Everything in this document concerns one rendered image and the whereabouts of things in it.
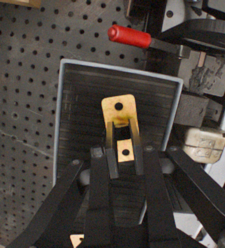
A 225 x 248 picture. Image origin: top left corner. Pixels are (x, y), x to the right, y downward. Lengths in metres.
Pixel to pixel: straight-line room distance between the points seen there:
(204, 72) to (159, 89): 0.12
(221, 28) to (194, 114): 0.15
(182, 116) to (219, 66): 0.10
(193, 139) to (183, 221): 0.17
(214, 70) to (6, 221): 1.14
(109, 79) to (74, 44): 0.48
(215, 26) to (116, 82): 0.12
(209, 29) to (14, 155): 0.82
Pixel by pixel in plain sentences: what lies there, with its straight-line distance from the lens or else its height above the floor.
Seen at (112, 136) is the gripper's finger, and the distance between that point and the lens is 0.18.
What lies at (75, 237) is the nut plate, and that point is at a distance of 0.36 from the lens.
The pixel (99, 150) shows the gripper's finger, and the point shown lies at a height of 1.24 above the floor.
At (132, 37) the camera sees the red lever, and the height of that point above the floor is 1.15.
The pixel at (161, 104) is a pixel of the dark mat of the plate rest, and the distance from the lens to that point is 0.23.
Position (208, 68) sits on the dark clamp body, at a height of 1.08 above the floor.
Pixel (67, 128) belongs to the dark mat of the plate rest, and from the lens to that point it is 0.24.
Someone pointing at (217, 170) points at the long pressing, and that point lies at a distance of 0.52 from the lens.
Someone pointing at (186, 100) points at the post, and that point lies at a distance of 0.31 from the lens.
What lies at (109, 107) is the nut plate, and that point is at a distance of 0.23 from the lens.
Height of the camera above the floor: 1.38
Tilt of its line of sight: 70 degrees down
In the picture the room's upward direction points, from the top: 177 degrees counter-clockwise
